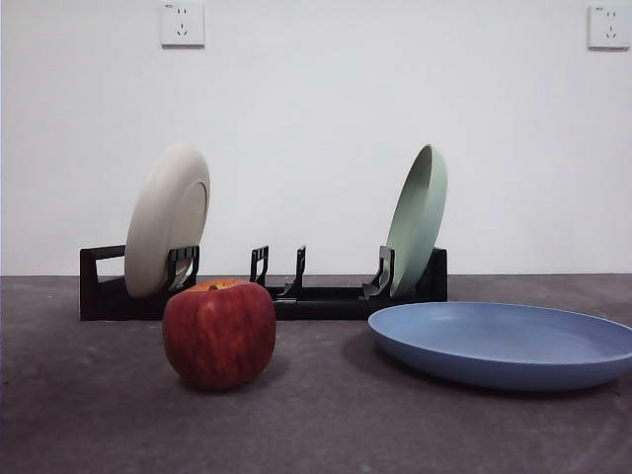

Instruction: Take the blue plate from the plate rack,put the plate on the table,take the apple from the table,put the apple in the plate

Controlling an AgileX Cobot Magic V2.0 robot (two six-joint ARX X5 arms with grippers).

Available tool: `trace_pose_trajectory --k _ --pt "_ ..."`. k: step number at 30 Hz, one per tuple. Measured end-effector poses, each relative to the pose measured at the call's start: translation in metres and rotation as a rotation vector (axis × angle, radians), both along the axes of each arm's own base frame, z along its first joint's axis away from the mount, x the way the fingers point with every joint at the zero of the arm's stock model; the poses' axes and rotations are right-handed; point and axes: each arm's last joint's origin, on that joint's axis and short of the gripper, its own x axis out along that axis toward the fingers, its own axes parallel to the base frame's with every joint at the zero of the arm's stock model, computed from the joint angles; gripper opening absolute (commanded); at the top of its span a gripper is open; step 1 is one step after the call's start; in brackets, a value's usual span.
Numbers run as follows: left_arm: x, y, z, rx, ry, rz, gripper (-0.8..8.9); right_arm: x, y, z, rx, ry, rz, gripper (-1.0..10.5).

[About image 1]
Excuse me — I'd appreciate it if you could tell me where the red apple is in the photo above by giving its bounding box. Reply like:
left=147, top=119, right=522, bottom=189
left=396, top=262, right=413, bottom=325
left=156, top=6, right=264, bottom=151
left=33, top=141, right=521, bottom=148
left=162, top=278, right=277, bottom=392

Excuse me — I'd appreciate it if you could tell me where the blue plate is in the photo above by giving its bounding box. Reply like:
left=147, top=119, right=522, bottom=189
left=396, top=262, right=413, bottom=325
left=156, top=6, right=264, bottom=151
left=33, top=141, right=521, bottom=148
left=367, top=301, right=632, bottom=393

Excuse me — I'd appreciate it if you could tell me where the black plate rack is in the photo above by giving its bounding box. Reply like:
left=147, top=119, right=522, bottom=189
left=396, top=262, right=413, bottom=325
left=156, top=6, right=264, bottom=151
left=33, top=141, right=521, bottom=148
left=79, top=244, right=449, bottom=322

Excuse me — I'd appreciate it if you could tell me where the green plate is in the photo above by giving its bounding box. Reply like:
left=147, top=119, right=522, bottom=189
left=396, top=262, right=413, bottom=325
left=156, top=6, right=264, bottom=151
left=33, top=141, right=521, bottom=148
left=385, top=143, right=449, bottom=299

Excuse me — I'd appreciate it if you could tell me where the beige plate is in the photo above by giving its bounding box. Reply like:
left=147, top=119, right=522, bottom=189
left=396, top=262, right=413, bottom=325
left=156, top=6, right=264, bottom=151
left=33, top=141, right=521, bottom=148
left=123, top=142, right=211, bottom=299

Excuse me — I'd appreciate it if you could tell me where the white wall socket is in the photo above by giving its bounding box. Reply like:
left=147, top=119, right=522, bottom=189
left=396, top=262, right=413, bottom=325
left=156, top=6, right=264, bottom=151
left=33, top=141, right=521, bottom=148
left=160, top=1, right=205, bottom=49
left=587, top=4, right=632, bottom=50

